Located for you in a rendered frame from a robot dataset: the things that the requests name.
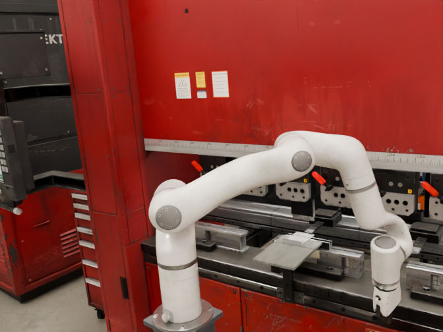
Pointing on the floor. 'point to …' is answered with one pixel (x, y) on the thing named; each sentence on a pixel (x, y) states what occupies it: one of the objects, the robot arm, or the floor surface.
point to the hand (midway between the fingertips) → (386, 316)
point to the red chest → (87, 251)
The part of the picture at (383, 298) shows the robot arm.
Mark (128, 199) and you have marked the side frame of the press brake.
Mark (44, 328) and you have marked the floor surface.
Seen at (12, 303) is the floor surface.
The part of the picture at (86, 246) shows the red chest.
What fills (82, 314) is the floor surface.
